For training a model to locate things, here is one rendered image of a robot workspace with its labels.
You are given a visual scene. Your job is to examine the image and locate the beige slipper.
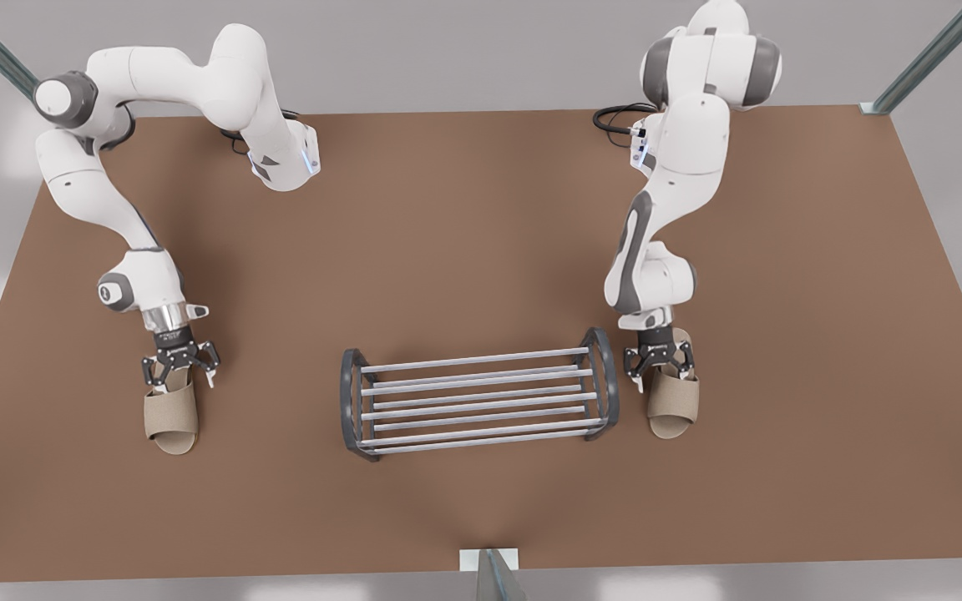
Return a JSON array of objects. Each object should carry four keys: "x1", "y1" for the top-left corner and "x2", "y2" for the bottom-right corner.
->
[
  {"x1": 144, "y1": 366, "x2": 200, "y2": 457},
  {"x1": 646, "y1": 327, "x2": 701, "y2": 441}
]

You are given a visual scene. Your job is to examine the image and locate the grey metal shoe rack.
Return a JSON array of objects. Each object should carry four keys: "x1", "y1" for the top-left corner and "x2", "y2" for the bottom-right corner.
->
[{"x1": 339, "y1": 326, "x2": 621, "y2": 463}]

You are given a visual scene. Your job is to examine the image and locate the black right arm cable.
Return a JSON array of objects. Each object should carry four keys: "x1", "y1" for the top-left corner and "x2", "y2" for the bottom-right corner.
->
[{"x1": 220, "y1": 109, "x2": 303, "y2": 157}]

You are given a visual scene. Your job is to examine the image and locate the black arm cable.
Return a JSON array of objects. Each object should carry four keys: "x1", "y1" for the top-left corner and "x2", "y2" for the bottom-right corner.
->
[
  {"x1": 592, "y1": 102, "x2": 659, "y2": 149},
  {"x1": 220, "y1": 109, "x2": 303, "y2": 157}
]

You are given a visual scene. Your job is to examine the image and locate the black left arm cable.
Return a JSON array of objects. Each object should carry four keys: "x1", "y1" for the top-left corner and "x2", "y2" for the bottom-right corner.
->
[{"x1": 592, "y1": 102, "x2": 659, "y2": 149}]

